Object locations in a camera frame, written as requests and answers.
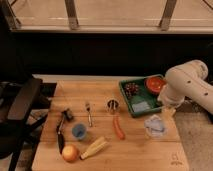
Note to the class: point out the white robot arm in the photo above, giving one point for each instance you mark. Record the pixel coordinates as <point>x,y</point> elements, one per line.
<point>187,80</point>

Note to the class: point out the black handled kitchen tool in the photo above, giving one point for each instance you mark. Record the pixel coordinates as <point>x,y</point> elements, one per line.
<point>66,117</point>

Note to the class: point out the orange carrot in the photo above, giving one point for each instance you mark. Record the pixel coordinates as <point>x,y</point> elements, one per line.
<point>119,132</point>

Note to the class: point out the dark metal cup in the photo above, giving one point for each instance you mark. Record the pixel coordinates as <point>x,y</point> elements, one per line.
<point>112,106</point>

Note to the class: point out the yellow corn cob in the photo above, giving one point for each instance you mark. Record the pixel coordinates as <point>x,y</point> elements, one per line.
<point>95,147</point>

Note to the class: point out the dark red grapes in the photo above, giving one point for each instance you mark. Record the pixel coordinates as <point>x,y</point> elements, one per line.
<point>131,88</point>

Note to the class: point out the black office chair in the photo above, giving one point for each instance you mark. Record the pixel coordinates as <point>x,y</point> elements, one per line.
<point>17,100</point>

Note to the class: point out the red bowl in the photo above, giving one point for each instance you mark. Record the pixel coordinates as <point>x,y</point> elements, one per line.
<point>154,84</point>

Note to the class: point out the crumpled blue white cloth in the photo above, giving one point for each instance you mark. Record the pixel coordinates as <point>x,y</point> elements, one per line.
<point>154,126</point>

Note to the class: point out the green plastic tray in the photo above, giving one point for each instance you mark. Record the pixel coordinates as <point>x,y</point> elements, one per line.
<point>142,95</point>

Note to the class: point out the orange apple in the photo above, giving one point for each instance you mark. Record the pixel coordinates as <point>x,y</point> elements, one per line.
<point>70,153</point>

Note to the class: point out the blue plastic cup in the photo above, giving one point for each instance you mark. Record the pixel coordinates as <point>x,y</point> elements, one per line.
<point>79,131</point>

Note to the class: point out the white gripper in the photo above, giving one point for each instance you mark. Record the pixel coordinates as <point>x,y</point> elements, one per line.
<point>171,99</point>

